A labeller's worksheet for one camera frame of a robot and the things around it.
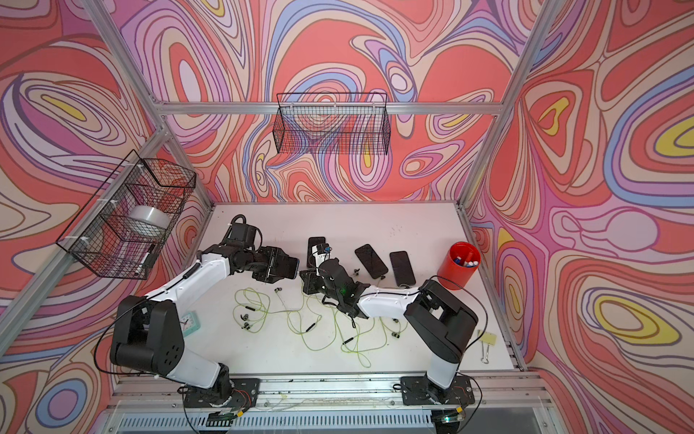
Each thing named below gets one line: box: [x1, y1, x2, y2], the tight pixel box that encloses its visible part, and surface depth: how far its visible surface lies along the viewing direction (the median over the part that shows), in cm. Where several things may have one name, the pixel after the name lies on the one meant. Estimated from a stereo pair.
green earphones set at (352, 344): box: [341, 316, 388, 368], surface depth 84 cm
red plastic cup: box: [437, 241, 482, 291], surface depth 90 cm
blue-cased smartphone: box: [389, 250, 417, 287], surface depth 101 cm
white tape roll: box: [128, 205, 171, 237], surface depth 73 cm
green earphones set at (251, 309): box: [232, 287, 272, 334], surface depth 91 cm
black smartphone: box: [354, 243, 389, 280], surface depth 103 cm
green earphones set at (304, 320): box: [274, 284, 339, 353], surface depth 88 cm
